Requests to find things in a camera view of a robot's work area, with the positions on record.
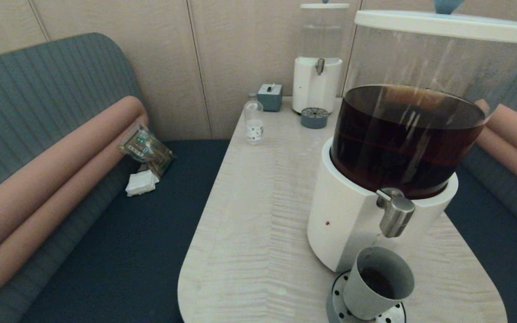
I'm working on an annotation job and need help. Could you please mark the large metal dispenser tap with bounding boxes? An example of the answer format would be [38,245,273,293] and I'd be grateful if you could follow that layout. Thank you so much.
[376,188,416,238]

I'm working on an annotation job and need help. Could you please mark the grey plastic cup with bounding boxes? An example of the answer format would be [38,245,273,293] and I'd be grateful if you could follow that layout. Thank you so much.
[343,246,415,321]

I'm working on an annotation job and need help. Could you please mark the clear plastic bottle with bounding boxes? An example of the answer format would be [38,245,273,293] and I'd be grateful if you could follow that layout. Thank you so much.
[244,93,265,145]

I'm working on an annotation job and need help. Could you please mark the small blue-grey box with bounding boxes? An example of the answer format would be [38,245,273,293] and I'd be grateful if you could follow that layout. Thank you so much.
[257,83,283,112]

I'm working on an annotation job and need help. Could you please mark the small perforated drip tray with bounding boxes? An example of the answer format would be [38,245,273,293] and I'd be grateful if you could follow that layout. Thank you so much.
[301,107,329,130]

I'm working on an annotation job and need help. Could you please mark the small water dispenser white base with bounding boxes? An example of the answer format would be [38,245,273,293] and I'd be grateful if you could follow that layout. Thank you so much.
[292,0,350,114]

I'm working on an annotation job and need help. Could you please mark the large tea dispenser white base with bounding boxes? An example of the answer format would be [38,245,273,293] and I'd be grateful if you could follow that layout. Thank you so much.
[307,22,517,273]

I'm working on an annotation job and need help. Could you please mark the green snack packet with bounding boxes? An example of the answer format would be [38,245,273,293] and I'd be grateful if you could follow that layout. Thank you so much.
[119,125,175,178]

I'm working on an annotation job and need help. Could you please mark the white folded napkin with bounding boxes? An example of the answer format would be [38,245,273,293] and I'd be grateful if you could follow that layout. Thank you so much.
[125,170,160,197]

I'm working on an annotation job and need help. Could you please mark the large perforated metal drip tray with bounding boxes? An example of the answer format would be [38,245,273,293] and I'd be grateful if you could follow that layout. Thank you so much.
[327,271,406,323]

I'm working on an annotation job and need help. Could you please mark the grey-blue upholstered sofa bench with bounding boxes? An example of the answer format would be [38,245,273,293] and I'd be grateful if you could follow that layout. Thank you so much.
[443,40,517,323]
[0,32,232,323]

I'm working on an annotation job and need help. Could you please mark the white lid with blue knob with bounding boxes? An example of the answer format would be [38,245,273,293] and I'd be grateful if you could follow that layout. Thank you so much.
[354,0,517,44]

